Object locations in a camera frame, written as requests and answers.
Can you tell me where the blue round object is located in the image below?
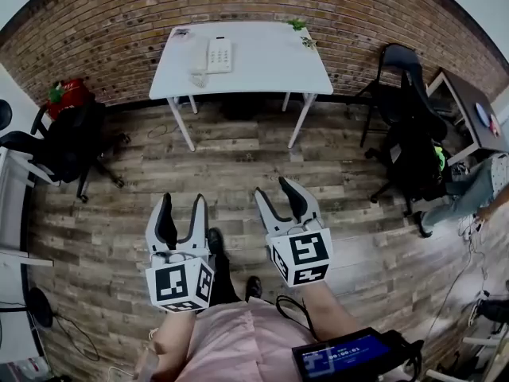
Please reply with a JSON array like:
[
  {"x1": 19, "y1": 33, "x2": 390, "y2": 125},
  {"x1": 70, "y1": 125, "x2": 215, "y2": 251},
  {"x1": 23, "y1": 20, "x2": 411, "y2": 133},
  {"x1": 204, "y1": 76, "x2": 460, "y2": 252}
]
[{"x1": 475, "y1": 102, "x2": 491, "y2": 127}]

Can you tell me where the white desk telephone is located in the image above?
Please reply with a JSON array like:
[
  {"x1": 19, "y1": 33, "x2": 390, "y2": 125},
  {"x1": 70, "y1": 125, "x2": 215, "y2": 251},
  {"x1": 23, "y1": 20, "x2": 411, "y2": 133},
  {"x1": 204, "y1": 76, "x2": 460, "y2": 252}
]
[{"x1": 189, "y1": 37, "x2": 234, "y2": 89}]

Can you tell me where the black folding chair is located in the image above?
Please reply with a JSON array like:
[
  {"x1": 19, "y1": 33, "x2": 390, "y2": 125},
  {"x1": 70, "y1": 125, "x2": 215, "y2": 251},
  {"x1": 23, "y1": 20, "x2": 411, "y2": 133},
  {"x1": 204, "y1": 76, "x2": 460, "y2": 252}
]
[{"x1": 352, "y1": 42, "x2": 423, "y2": 149}]

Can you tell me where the white long floor cable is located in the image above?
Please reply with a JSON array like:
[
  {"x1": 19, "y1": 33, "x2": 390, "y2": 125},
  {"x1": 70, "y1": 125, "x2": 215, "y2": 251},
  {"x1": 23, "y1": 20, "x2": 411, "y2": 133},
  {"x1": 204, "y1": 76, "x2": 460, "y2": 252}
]
[{"x1": 424, "y1": 212, "x2": 488, "y2": 336}]

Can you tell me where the person's black trouser leg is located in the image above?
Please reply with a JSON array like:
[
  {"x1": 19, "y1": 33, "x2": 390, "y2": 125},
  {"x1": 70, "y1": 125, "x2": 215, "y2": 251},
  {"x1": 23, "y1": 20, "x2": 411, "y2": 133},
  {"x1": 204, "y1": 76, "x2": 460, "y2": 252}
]
[{"x1": 208, "y1": 248, "x2": 243, "y2": 306}]

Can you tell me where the black floor cable loop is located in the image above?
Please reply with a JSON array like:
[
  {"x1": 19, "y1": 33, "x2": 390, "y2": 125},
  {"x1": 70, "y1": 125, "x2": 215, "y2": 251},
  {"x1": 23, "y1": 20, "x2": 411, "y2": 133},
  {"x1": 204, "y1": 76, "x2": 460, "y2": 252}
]
[{"x1": 147, "y1": 123, "x2": 181, "y2": 140}]

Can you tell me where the white side desk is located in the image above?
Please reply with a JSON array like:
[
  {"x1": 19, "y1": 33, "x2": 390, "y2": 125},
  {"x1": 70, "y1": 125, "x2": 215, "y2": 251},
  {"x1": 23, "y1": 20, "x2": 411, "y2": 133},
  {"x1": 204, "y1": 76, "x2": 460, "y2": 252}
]
[{"x1": 0, "y1": 146, "x2": 56, "y2": 271}]

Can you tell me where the person's right forearm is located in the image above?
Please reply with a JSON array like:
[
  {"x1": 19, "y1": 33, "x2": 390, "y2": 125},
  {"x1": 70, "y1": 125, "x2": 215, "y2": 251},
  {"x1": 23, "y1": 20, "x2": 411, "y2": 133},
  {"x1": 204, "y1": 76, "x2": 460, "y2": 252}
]
[{"x1": 301, "y1": 279, "x2": 369, "y2": 336}]

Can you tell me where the black strap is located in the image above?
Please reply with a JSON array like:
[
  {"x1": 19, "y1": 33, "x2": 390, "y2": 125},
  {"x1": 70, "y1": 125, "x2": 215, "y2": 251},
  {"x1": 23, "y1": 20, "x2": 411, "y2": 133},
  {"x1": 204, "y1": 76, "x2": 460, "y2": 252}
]
[{"x1": 275, "y1": 294, "x2": 320, "y2": 342}]

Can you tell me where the black round stand base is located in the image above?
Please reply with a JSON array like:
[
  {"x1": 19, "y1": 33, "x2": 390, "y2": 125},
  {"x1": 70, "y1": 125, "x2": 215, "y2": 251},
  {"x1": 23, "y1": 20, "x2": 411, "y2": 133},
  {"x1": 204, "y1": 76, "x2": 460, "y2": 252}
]
[{"x1": 25, "y1": 286, "x2": 54, "y2": 329}]

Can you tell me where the dark-top side table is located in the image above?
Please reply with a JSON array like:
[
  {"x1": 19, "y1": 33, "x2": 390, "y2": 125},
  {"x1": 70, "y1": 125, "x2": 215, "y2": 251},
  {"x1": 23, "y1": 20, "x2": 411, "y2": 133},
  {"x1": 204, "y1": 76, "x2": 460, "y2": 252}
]
[{"x1": 425, "y1": 67, "x2": 509, "y2": 167}]

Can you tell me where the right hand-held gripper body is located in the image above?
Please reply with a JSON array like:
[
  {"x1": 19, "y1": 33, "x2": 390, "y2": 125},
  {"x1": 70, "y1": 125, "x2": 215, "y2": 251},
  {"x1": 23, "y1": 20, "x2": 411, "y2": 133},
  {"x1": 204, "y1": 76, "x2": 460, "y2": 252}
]
[{"x1": 264, "y1": 216, "x2": 334, "y2": 288}]

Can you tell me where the black high-back office chair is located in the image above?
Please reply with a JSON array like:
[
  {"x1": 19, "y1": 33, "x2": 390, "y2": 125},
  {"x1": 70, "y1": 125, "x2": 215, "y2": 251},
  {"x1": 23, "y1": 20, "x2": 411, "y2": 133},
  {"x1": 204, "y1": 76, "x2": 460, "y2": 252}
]
[{"x1": 364, "y1": 69, "x2": 453, "y2": 217}]

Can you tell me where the person's pink shirt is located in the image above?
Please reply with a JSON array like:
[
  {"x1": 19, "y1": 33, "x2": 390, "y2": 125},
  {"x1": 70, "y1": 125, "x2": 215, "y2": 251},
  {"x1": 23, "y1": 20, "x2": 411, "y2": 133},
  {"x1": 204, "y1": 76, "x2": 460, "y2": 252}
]
[{"x1": 174, "y1": 295, "x2": 321, "y2": 382}]

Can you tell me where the black thin floor cable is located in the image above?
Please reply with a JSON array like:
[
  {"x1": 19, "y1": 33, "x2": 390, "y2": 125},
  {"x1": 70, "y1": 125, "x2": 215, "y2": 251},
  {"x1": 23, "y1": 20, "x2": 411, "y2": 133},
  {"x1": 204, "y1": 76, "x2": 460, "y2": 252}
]
[{"x1": 52, "y1": 311, "x2": 101, "y2": 363}]

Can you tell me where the person's left forearm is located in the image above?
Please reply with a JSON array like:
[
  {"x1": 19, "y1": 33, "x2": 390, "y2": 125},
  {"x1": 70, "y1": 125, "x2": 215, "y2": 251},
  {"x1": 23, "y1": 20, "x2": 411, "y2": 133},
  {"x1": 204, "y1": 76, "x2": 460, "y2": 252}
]
[{"x1": 152, "y1": 310, "x2": 199, "y2": 376}]

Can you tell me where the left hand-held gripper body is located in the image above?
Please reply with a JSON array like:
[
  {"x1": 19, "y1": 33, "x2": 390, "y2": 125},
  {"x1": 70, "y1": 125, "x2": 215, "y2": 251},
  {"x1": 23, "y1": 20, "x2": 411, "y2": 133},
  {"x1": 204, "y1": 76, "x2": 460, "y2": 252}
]
[{"x1": 145, "y1": 247, "x2": 216, "y2": 314}]

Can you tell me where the person's black shoe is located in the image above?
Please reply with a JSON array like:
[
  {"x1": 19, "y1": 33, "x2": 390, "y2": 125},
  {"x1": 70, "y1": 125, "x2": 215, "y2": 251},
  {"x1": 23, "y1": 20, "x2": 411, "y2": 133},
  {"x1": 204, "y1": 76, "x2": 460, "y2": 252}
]
[
  {"x1": 244, "y1": 275, "x2": 263, "y2": 302},
  {"x1": 207, "y1": 227, "x2": 224, "y2": 255}
]

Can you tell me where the red bag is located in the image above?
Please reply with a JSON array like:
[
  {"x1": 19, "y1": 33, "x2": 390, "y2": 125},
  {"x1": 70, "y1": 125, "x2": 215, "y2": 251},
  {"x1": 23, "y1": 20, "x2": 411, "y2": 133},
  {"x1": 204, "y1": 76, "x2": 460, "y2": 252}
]
[{"x1": 46, "y1": 78, "x2": 91, "y2": 121}]

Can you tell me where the black device with blue screen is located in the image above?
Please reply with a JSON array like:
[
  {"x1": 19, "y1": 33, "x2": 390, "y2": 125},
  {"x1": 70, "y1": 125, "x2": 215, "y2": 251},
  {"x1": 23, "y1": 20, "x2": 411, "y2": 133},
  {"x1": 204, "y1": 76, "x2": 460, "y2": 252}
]
[{"x1": 291, "y1": 326, "x2": 425, "y2": 382}]

